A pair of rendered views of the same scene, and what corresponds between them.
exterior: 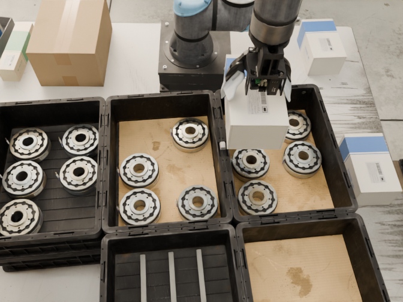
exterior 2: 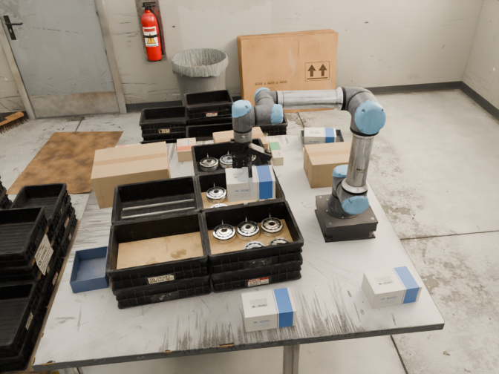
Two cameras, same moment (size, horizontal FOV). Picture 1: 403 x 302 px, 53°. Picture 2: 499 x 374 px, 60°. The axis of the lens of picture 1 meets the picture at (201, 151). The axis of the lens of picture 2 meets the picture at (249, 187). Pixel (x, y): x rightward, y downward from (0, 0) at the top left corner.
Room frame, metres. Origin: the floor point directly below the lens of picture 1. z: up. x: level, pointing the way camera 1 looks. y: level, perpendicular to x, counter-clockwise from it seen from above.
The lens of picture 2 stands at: (0.55, -1.62, 2.16)
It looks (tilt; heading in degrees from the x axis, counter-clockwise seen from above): 36 degrees down; 89
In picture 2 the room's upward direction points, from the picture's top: 2 degrees counter-clockwise
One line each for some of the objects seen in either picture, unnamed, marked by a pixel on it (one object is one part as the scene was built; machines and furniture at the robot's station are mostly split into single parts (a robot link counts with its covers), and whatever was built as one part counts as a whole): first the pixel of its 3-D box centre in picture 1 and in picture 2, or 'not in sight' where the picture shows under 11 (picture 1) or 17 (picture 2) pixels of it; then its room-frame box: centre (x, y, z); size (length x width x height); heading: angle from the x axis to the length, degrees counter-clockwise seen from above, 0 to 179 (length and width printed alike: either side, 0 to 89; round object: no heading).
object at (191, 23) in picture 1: (194, 9); (344, 180); (1.04, 0.04, 0.97); 0.13 x 0.12 x 0.14; 93
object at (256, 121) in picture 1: (253, 100); (249, 182); (0.58, -0.11, 1.09); 0.20 x 0.12 x 0.09; 3
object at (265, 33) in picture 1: (274, 22); (243, 134); (0.56, -0.11, 1.33); 0.08 x 0.08 x 0.05
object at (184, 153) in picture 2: not in sight; (187, 149); (0.21, 0.80, 0.74); 0.16 x 0.12 x 0.07; 96
